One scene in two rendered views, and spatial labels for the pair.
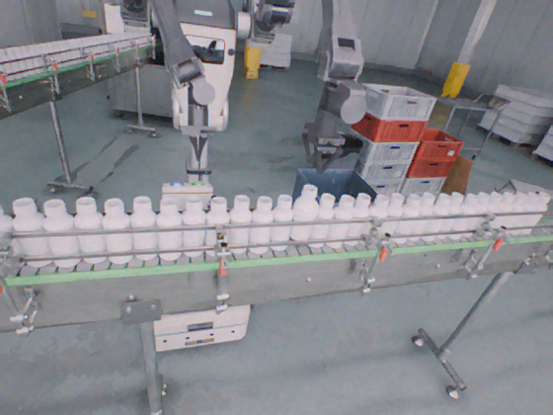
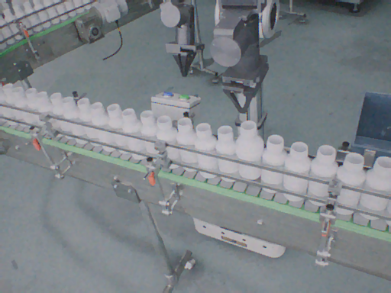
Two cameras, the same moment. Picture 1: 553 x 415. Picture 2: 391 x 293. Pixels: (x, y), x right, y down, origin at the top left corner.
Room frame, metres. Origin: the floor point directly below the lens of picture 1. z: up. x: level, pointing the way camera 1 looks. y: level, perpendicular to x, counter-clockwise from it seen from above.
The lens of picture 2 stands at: (0.26, -0.52, 1.71)
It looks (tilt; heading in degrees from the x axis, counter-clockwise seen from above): 41 degrees down; 54
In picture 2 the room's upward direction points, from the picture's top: 10 degrees counter-clockwise
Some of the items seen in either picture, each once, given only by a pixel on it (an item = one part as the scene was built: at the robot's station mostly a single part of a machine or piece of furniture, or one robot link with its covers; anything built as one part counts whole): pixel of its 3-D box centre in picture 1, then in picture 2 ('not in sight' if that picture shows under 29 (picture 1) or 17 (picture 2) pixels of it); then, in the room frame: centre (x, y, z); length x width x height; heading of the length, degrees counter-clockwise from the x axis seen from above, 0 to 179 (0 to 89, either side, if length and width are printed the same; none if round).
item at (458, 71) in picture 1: (453, 83); not in sight; (9.92, -4.58, 0.55); 0.40 x 0.40 x 1.10; 21
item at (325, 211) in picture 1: (320, 220); (273, 164); (0.76, -0.15, 1.08); 0.06 x 0.06 x 0.17
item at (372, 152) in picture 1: (380, 144); not in sight; (3.16, -1.00, 0.55); 0.61 x 0.41 x 0.22; 118
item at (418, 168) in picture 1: (420, 161); not in sight; (3.50, -1.62, 0.33); 0.61 x 0.41 x 0.22; 114
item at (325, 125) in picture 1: (326, 123); (245, 57); (0.73, -0.09, 1.37); 0.10 x 0.07 x 0.07; 21
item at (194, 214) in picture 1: (194, 226); (153, 136); (0.63, 0.19, 1.08); 0.06 x 0.06 x 0.17
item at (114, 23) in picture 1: (114, 19); not in sight; (4.02, 2.22, 1.22); 0.23 x 0.04 x 0.32; 93
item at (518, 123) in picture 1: (526, 118); not in sight; (6.83, -4.90, 0.50); 1.23 x 1.05 x 1.00; 109
